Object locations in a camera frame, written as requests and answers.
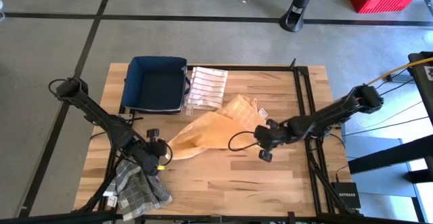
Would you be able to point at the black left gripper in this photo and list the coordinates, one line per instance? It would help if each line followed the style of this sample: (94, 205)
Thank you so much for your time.
(152, 154)

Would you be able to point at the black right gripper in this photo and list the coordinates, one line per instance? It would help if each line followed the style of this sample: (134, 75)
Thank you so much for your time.
(270, 136)

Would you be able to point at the yellow checked towel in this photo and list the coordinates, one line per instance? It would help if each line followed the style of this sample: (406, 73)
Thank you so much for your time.
(216, 129)

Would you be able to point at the white pink-striped towel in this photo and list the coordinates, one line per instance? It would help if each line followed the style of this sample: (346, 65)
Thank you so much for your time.
(208, 87)

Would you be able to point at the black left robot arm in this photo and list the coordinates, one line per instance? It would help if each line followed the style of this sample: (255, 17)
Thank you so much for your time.
(101, 119)

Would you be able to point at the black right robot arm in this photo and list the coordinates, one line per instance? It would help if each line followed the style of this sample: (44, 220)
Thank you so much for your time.
(331, 112)

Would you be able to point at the grey plaid towel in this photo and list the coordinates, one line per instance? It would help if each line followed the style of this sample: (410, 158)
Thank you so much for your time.
(135, 190)

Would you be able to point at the navy white fabric bin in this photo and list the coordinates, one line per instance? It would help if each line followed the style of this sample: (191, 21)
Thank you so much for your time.
(154, 85)

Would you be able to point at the black Netgear router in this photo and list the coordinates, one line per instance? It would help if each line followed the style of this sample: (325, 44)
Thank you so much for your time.
(346, 195)

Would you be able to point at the black side cart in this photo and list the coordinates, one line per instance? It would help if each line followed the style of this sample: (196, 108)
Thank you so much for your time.
(424, 82)

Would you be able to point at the black table frame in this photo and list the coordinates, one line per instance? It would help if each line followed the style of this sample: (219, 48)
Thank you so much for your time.
(304, 92)

